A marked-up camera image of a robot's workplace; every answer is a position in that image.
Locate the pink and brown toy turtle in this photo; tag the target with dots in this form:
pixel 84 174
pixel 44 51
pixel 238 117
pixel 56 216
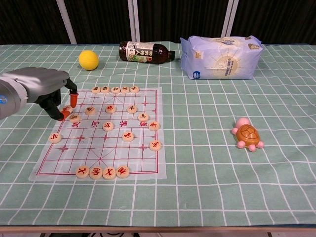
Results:
pixel 247 134

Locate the green checked tablecloth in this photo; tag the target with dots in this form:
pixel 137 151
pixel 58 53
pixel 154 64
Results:
pixel 222 172

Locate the white screen frame post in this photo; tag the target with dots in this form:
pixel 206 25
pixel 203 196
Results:
pixel 134 21
pixel 229 18
pixel 66 22

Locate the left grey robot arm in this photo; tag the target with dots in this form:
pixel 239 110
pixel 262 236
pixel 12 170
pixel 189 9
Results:
pixel 10 101

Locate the pale blue flour bag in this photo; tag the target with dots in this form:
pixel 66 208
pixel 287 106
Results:
pixel 219 59

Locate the round wooden chess piece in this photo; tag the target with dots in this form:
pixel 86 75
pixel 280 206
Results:
pixel 82 172
pixel 128 136
pixel 67 108
pixel 55 137
pixel 154 126
pixel 134 89
pixel 109 173
pixel 90 110
pixel 110 108
pixel 105 89
pixel 132 108
pixel 95 173
pixel 108 126
pixel 143 116
pixel 74 118
pixel 95 90
pixel 123 171
pixel 125 89
pixel 155 145
pixel 115 90

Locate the translucent plastic chessboard sheet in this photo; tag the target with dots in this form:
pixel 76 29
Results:
pixel 98 153

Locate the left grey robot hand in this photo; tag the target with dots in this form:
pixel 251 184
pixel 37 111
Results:
pixel 44 81

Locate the yellow ball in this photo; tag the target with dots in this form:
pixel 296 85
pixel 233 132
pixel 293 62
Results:
pixel 88 60

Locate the dark brown drink bottle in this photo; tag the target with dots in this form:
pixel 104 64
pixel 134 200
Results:
pixel 143 53

